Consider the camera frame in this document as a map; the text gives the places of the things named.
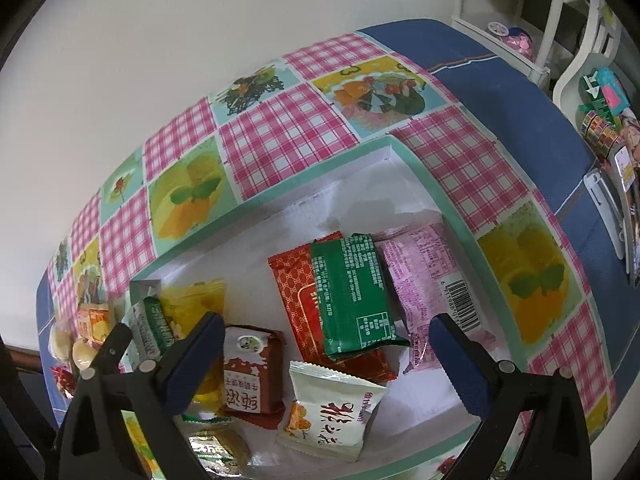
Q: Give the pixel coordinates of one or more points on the dark wooden furniture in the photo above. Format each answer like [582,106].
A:
[20,400]

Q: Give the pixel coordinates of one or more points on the gold patterned tape strip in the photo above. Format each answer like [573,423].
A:
[600,127]

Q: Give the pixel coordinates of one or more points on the yellow snack packet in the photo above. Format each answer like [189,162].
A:
[190,305]

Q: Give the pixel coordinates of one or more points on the colourful sticker packets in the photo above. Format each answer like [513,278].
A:
[607,90]

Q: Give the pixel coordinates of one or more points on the cream wrapped candy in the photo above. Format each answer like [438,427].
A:
[83,352]

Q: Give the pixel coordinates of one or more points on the white bun in clear wrapper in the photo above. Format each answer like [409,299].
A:
[58,342]

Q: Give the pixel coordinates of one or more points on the pink glitter jar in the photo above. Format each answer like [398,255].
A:
[522,40]

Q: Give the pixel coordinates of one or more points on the white shelf rack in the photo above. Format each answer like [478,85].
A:
[555,10]

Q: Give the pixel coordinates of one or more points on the pink plaid printed tablecloth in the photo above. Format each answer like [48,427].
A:
[280,135]

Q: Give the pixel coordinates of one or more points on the dark green snack packet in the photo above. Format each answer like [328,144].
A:
[350,300]

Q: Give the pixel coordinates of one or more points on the blue checked cloth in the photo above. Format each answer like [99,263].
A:
[525,110]

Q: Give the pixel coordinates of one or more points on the brown and white snack packet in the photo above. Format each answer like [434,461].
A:
[250,375]

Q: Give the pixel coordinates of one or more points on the red cartoon snack packet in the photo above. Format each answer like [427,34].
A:
[62,377]

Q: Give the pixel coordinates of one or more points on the green label biscuit packet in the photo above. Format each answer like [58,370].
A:
[220,450]

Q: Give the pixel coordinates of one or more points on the red patterned snack packet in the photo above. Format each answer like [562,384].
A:
[295,290]

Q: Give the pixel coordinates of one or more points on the pale green snack packet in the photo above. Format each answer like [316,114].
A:
[150,330]

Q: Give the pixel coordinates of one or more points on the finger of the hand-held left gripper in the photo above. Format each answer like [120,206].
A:
[116,345]

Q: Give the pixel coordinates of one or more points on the white plastic clip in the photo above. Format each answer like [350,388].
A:
[607,210]

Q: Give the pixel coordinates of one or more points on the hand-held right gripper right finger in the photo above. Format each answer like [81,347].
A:
[462,370]

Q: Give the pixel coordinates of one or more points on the white box with teal rim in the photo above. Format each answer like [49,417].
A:
[350,195]

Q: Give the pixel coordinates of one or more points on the orange and white snack packet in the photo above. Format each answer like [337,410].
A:
[92,322]

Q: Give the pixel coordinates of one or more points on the white packet with orange print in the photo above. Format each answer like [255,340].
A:
[330,415]

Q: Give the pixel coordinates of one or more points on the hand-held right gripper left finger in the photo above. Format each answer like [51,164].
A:
[185,375]

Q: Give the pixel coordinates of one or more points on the pink snack packet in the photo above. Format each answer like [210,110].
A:
[425,270]

